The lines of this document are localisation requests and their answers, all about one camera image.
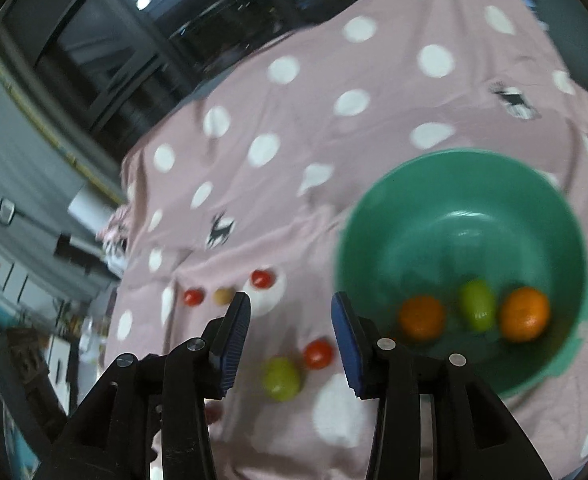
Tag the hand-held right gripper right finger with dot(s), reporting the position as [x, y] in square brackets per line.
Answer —
[346, 340]

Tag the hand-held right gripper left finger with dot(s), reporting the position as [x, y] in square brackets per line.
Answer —
[236, 340]

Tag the green oval fruit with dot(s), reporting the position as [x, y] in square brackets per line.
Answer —
[281, 378]
[477, 306]

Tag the orange mandarin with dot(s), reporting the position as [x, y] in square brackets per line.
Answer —
[523, 314]
[422, 317]

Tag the green plastic bowl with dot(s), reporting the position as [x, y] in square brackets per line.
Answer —
[448, 200]

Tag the red cherry tomato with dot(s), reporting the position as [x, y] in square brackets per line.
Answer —
[263, 279]
[194, 296]
[318, 353]

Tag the small beige fruit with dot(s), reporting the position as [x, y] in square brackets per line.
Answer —
[222, 296]

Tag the black box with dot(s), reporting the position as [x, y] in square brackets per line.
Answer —
[76, 250]

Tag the white paper roll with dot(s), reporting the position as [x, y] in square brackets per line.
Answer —
[90, 206]

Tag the dark wooden chair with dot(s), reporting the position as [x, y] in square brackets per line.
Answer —
[24, 370]

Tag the pink polka-dot cloth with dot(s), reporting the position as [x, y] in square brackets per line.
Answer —
[299, 110]

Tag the dark window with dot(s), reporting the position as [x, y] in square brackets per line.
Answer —
[99, 60]

